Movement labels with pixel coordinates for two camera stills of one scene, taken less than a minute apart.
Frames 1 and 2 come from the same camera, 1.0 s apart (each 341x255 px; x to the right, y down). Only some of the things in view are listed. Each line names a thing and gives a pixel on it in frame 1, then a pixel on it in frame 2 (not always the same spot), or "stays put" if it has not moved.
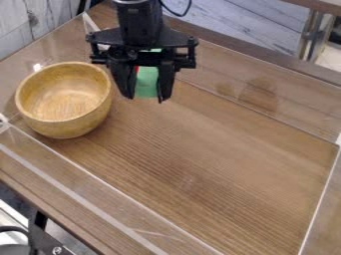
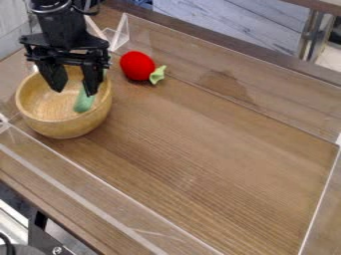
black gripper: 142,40 -> 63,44
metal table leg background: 314,35 stays put
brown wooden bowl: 63,99 stays put
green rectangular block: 147,79 -> 84,101
